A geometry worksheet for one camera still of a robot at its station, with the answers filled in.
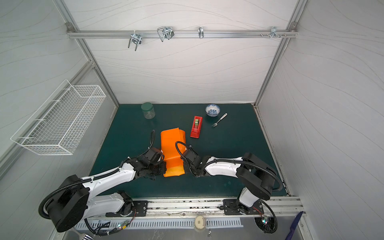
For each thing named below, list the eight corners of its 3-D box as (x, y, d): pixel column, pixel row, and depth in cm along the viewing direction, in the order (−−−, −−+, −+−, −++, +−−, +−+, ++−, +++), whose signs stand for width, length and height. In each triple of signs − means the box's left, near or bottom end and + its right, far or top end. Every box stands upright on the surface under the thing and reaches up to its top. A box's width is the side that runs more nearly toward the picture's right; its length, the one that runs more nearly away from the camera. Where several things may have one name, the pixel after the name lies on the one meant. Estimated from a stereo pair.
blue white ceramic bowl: (205, 117, 114) (205, 113, 111) (205, 107, 121) (205, 104, 118) (220, 117, 114) (220, 113, 111) (218, 108, 121) (219, 104, 118)
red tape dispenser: (190, 137, 102) (190, 132, 97) (194, 121, 112) (194, 115, 107) (199, 138, 101) (199, 133, 97) (202, 122, 111) (203, 116, 106)
